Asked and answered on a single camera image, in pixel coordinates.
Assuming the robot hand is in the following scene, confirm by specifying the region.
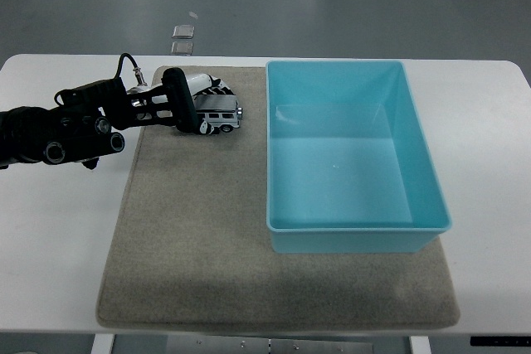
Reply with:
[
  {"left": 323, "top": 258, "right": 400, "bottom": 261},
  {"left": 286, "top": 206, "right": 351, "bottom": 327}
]
[{"left": 184, "top": 73, "right": 238, "bottom": 137}]

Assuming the white toy car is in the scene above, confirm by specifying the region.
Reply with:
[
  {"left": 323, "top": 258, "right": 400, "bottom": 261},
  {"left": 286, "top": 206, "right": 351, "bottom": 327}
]
[{"left": 192, "top": 94, "right": 244, "bottom": 134}]

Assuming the blue plastic box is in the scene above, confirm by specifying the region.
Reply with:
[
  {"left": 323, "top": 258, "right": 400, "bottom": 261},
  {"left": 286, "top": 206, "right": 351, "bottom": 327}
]
[{"left": 264, "top": 59, "right": 452, "bottom": 255}]

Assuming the beige felt mat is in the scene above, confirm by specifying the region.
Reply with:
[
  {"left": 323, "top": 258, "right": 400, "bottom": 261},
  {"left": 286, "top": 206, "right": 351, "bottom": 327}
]
[{"left": 95, "top": 65, "right": 460, "bottom": 329}]

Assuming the grey metal plate with screws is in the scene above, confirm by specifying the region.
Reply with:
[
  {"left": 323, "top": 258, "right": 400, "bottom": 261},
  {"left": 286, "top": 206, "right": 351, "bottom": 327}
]
[{"left": 165, "top": 335, "right": 374, "bottom": 354}]

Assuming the white table leg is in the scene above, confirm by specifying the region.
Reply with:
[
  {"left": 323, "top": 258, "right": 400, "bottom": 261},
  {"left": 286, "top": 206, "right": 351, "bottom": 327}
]
[
  {"left": 90, "top": 333, "right": 115, "bottom": 354},
  {"left": 408, "top": 335, "right": 432, "bottom": 354}
]

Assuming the black table control panel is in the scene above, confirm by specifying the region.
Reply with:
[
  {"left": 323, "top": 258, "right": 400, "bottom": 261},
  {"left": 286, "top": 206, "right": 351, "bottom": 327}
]
[{"left": 470, "top": 335, "right": 531, "bottom": 347}]

